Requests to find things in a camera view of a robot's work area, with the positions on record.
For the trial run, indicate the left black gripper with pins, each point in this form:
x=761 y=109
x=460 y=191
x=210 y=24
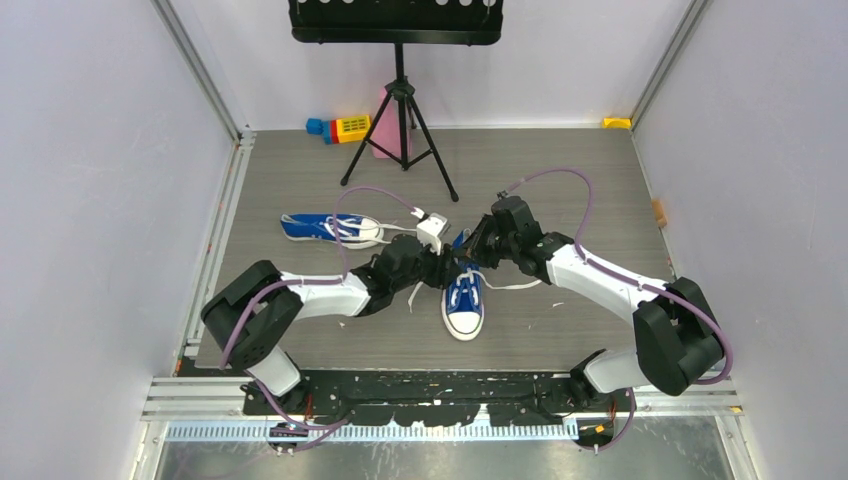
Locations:
x=441 y=265

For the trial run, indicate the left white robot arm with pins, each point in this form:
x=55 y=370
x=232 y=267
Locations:
x=249 y=317

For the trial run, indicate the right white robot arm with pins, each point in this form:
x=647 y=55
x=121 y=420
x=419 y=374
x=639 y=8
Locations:
x=677 y=339

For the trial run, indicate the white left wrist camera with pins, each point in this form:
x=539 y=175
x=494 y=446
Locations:
x=429 y=229

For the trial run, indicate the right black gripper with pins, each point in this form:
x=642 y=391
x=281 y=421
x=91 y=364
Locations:
x=473 y=248

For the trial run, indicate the black music stand tripod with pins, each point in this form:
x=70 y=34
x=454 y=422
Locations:
x=398 y=24

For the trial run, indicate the yellow corner block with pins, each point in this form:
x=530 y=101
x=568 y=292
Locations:
x=616 y=123

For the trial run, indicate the aluminium frame rail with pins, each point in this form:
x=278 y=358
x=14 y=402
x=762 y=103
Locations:
x=194 y=398

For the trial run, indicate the colourful toy block phone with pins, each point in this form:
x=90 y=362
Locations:
x=341 y=130

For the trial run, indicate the pink foam block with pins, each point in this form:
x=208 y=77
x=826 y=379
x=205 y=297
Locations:
x=387 y=129

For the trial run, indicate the small wooden block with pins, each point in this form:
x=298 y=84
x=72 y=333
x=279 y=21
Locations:
x=659 y=213

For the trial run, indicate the blue sneaker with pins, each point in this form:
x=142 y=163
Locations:
x=462 y=307
x=357 y=232

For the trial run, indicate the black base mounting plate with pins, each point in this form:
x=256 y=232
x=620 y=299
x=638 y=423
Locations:
x=443 y=398

